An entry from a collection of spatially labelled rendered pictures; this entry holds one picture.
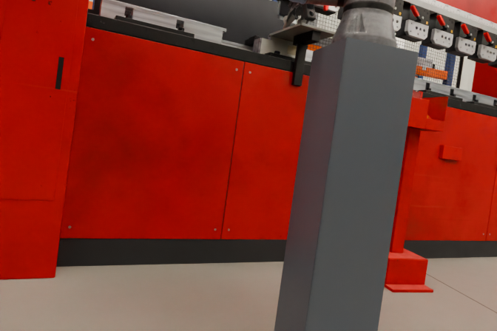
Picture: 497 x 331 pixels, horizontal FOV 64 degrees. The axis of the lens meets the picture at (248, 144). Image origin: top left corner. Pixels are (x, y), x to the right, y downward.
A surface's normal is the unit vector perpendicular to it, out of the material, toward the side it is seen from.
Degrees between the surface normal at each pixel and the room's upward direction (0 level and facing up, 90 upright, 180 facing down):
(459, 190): 90
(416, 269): 90
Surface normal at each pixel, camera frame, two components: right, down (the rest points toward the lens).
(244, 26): 0.43, 0.08
